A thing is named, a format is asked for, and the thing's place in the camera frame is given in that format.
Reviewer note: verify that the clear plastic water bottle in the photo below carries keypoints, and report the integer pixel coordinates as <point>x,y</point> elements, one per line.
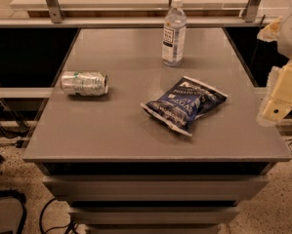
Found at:
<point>174,34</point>

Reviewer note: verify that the dark object bottom left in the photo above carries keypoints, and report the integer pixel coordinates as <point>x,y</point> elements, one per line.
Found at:
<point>12,212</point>

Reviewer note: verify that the grey drawer cabinet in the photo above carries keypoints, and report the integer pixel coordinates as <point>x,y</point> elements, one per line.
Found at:
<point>121,171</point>

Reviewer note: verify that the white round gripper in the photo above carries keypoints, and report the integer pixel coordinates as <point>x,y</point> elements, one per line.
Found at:
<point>277,104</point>

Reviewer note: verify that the silver green soda can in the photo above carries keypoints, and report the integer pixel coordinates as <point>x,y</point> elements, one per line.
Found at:
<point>84,83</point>

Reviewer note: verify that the blue potato chip bag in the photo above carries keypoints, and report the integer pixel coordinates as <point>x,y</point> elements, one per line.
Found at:
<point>188,100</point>

